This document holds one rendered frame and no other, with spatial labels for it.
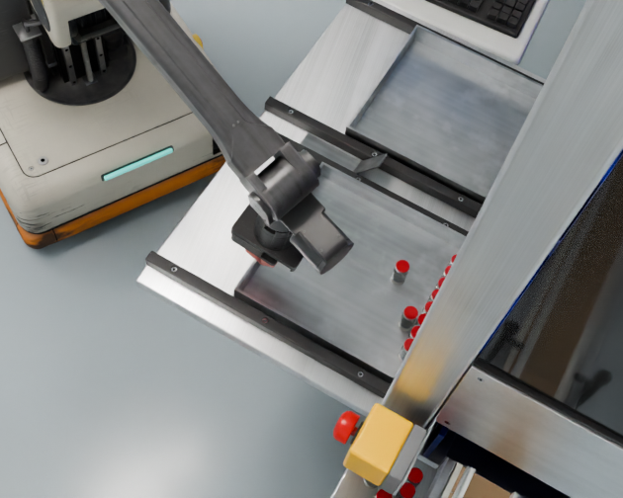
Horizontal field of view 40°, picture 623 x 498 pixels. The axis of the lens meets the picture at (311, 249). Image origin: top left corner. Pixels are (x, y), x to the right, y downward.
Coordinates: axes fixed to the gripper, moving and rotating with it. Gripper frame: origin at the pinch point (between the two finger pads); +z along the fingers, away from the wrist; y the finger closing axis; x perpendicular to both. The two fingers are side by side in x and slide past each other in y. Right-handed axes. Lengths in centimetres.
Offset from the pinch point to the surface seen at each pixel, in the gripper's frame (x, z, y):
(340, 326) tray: -1.1, 3.2, 14.4
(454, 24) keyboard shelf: 69, 12, 2
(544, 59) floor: 151, 89, 25
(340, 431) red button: -18.9, -10.2, 21.0
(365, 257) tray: 10.8, 3.4, 12.0
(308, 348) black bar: -7.3, 1.8, 12.1
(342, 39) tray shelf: 46.9, 6.1, -12.0
